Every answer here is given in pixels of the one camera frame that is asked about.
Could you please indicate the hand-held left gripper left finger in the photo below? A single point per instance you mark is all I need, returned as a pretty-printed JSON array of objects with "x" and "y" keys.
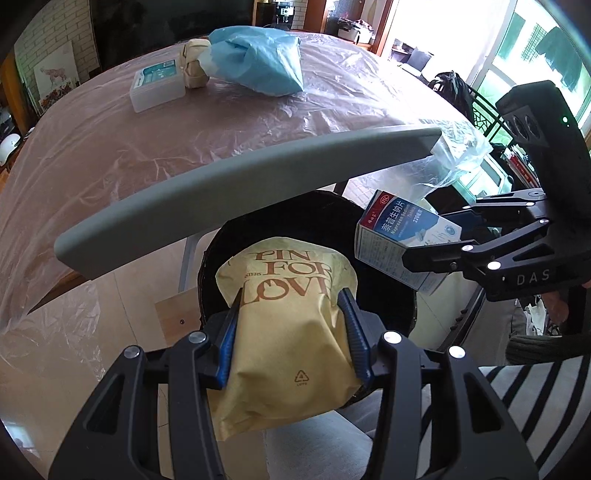
[{"x": 228, "y": 341}]

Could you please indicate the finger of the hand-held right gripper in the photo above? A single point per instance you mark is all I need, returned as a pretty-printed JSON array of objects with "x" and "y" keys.
[
  {"x": 503, "y": 207},
  {"x": 443, "y": 258}
]

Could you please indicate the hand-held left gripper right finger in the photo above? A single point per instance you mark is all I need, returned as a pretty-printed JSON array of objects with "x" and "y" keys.
[{"x": 355, "y": 337}]

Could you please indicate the white blue medicine box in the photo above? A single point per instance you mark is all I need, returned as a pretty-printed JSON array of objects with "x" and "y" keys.
[{"x": 392, "y": 230}]

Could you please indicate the yellow paper bag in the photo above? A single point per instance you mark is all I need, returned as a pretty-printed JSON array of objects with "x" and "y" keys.
[{"x": 286, "y": 360}]

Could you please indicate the black trash bin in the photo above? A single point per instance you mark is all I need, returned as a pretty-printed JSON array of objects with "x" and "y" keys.
[{"x": 286, "y": 217}]

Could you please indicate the person's right forearm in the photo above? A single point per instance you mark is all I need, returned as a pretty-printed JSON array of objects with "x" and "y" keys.
[{"x": 549, "y": 348}]

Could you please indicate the wooden board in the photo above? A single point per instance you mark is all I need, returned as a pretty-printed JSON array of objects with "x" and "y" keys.
[{"x": 178, "y": 316}]

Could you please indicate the dark hanging clothes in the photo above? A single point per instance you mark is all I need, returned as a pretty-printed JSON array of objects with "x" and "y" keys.
[{"x": 563, "y": 50}]

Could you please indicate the black bag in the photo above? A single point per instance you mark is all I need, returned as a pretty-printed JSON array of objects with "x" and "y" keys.
[{"x": 450, "y": 94}]

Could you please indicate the dark armchair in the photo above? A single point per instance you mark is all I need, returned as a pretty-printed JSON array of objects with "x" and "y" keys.
[{"x": 418, "y": 57}]

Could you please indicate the black white striped clothing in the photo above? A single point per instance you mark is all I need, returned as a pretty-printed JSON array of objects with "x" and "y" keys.
[{"x": 535, "y": 406}]

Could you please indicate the white printer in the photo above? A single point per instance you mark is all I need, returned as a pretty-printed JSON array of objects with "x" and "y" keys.
[{"x": 355, "y": 30}]

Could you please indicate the clear plastic box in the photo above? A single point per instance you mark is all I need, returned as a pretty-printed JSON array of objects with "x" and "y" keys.
[{"x": 154, "y": 87}]

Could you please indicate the blue plastic bag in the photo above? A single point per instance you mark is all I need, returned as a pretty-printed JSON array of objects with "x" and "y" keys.
[{"x": 258, "y": 60}]

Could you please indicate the beige crumpled paper wad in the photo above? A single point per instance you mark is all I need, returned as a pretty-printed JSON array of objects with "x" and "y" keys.
[{"x": 194, "y": 64}]

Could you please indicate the white helmet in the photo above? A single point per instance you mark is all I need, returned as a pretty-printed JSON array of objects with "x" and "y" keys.
[{"x": 9, "y": 147}]

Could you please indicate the black coffee machine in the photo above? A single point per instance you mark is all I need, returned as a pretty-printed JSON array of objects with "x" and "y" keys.
[{"x": 282, "y": 9}]

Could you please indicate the red flower picture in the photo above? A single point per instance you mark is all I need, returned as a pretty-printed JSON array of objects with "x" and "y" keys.
[{"x": 57, "y": 97}]

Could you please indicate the large flat television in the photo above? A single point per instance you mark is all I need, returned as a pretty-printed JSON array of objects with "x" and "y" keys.
[{"x": 161, "y": 27}]

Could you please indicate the giraffe picture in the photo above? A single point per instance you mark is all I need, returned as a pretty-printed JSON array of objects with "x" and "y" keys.
[{"x": 55, "y": 69}]

